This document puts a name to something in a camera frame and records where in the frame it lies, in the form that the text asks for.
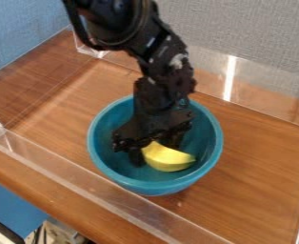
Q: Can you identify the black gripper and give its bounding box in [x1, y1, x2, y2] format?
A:
[111, 79, 196, 167]

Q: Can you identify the yellow toy banana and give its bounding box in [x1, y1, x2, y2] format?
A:
[141, 141, 196, 172]

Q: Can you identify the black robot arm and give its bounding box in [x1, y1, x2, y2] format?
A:
[61, 0, 197, 166]

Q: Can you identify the blue plastic bowl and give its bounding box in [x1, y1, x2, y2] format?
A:
[86, 95, 224, 196]

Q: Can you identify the clear acrylic front barrier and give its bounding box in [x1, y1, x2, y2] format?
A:
[0, 129, 232, 244]

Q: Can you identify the clear acrylic barrier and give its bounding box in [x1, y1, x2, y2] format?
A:
[0, 129, 232, 244]
[188, 46, 299, 126]

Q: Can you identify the clear acrylic back barrier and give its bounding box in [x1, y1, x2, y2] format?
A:
[188, 46, 299, 126]

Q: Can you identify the clear acrylic corner bracket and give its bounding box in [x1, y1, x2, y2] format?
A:
[73, 33, 109, 59]

